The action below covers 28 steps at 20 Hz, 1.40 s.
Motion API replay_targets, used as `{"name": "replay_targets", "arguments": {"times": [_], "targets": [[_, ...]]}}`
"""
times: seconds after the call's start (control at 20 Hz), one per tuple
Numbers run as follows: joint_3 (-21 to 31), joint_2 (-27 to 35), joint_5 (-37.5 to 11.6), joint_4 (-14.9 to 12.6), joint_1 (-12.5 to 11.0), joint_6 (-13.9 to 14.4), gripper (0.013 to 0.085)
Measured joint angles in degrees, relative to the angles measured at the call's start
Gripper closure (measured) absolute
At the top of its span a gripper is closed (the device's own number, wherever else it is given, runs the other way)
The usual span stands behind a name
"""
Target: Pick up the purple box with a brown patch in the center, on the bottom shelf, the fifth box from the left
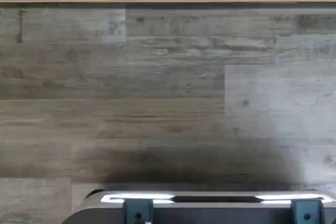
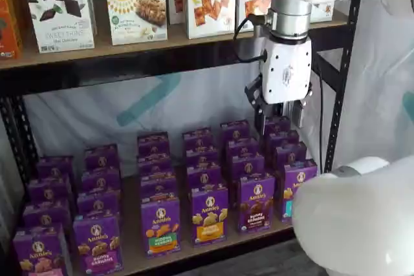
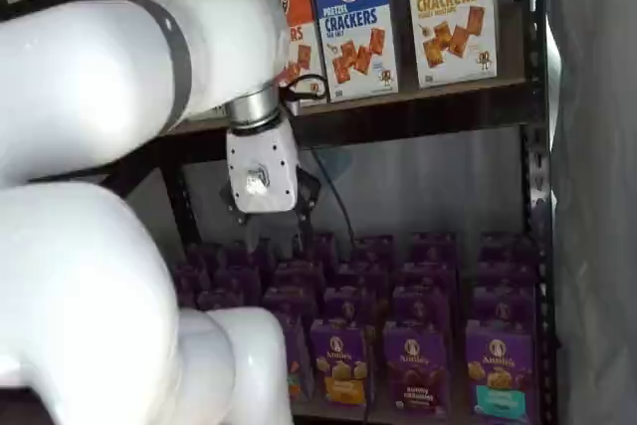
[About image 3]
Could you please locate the black metal shelf rack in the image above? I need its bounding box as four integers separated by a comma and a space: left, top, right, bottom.
0, 0, 559, 425

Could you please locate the purple Annie's box brown patch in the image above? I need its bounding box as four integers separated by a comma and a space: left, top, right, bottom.
381, 320, 450, 420

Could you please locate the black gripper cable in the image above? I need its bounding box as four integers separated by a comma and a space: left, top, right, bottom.
278, 74, 327, 104

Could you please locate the blue pretzel crackers box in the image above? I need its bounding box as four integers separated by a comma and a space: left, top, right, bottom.
307, 0, 400, 103

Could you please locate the grey plastic curtain sheet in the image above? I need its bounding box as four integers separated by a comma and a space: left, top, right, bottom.
542, 0, 637, 425

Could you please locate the brown wooden shelf board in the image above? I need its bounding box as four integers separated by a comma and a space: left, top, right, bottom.
163, 77, 529, 136

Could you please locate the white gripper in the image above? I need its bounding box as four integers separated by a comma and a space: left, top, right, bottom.
219, 118, 322, 261

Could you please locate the yellow pretzel crackers box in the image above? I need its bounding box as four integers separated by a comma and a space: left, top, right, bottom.
403, 0, 500, 91

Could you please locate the purple Annie's box yellow-orange patch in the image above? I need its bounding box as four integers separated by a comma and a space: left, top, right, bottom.
309, 319, 370, 409

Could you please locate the purple Annie's snack box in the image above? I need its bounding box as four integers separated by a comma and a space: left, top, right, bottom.
471, 285, 537, 334
391, 285, 452, 329
334, 262, 382, 292
399, 260, 457, 293
196, 289, 246, 312
409, 231, 457, 265
476, 260, 537, 293
321, 286, 375, 324
479, 232, 539, 265
272, 259, 325, 292
354, 234, 397, 267
212, 266, 263, 297
304, 232, 335, 265
262, 286, 320, 320

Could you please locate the orange pretzel crackers box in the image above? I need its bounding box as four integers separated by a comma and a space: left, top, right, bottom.
241, 0, 328, 107

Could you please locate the purple Annie's box teal patch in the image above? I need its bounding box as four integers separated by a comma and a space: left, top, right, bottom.
464, 323, 539, 422

